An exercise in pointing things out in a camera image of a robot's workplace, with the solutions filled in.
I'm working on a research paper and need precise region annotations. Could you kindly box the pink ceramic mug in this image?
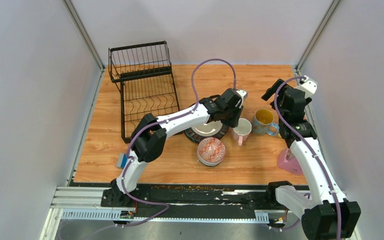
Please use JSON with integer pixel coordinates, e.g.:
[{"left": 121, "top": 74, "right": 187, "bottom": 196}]
[{"left": 231, "top": 118, "right": 253, "bottom": 146}]

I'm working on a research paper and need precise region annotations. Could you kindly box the blue butterfly mug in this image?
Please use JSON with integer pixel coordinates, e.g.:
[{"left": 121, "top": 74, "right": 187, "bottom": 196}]
[{"left": 251, "top": 108, "right": 280, "bottom": 136}]

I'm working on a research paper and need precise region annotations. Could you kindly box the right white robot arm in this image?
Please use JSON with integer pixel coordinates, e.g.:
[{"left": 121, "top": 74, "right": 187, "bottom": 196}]
[{"left": 258, "top": 76, "right": 362, "bottom": 240}]

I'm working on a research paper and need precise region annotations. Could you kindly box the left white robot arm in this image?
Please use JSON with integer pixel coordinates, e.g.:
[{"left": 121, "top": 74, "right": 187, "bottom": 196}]
[{"left": 101, "top": 88, "right": 248, "bottom": 208}]

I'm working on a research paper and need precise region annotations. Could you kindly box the black rimmed white plate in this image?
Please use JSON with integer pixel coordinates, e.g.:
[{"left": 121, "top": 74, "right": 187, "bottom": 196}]
[{"left": 183, "top": 121, "right": 230, "bottom": 144}]

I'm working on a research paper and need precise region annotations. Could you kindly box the red patterned white bowl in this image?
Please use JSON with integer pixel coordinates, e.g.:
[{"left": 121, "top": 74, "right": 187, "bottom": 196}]
[{"left": 197, "top": 137, "right": 226, "bottom": 167}]

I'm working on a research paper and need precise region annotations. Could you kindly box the pink box with mirror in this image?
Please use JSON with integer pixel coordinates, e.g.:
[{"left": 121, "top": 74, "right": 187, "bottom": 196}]
[{"left": 277, "top": 148, "right": 304, "bottom": 176}]

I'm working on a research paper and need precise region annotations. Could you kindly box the blue green striped sponge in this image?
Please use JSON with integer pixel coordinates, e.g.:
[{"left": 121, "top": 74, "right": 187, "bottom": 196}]
[{"left": 115, "top": 153, "right": 127, "bottom": 169}]

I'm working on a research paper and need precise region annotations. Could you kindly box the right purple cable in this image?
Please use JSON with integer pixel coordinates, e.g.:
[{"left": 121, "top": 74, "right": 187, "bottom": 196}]
[{"left": 268, "top": 75, "right": 343, "bottom": 240}]

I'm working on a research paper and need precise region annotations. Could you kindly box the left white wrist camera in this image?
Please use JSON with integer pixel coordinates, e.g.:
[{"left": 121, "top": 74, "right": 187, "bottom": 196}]
[{"left": 235, "top": 89, "right": 248, "bottom": 102}]

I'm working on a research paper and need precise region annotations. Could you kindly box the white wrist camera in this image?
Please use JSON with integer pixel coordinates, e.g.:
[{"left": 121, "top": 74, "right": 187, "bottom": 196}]
[
  {"left": 235, "top": 89, "right": 248, "bottom": 102},
  {"left": 295, "top": 75, "right": 318, "bottom": 99}
]

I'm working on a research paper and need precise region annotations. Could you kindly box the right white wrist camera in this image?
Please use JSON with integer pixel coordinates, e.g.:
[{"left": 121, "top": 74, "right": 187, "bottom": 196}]
[{"left": 295, "top": 75, "right": 318, "bottom": 99}]

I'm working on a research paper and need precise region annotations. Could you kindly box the black wire dish rack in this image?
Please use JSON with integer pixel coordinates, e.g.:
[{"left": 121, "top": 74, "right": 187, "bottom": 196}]
[{"left": 108, "top": 40, "right": 180, "bottom": 144}]

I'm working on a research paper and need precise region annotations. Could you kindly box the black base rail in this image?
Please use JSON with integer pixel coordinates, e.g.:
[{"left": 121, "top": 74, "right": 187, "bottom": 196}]
[{"left": 51, "top": 182, "right": 352, "bottom": 229}]

